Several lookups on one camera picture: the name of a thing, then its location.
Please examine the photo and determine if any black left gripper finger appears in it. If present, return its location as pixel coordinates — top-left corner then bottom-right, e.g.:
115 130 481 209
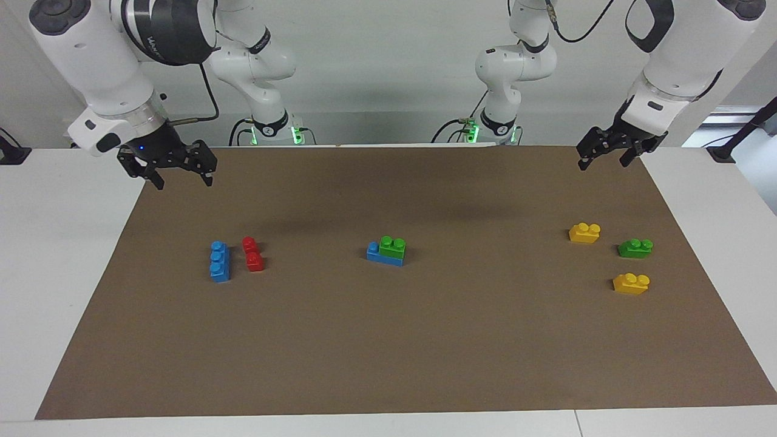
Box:
620 138 661 168
577 127 620 171

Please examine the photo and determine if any yellow two-stud toy block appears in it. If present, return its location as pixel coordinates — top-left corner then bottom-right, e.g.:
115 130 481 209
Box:
612 273 651 296
569 223 602 245

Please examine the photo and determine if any green two-stud toy block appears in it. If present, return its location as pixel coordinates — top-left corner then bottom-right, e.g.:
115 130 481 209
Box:
379 235 407 260
618 239 654 259

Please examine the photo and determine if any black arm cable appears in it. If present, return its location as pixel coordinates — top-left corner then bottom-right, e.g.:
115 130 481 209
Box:
167 61 220 127
545 0 615 44

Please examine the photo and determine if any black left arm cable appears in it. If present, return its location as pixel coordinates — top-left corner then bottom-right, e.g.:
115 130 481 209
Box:
545 0 615 44

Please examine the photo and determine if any black stand with pole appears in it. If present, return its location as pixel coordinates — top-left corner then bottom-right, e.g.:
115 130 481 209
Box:
706 96 777 163

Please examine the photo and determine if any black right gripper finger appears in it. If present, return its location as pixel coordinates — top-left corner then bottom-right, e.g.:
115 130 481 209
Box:
117 149 166 191
182 140 218 187

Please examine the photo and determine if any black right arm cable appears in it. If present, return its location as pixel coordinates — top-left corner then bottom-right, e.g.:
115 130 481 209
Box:
167 61 220 127

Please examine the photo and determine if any black table clamp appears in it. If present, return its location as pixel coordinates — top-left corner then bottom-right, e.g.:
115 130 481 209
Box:
0 127 32 166

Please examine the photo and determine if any brown table mat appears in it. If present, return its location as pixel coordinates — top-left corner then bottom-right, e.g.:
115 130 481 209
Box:
35 144 777 421

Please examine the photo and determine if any grey metal frame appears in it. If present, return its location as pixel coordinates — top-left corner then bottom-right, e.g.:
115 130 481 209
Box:
682 104 777 149

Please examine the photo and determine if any red two-stud toy block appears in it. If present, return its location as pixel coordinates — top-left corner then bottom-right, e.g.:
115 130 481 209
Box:
242 236 265 273

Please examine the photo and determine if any blue three-stud toy block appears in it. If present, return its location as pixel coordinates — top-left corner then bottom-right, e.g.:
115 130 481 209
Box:
209 241 232 283
366 242 405 267

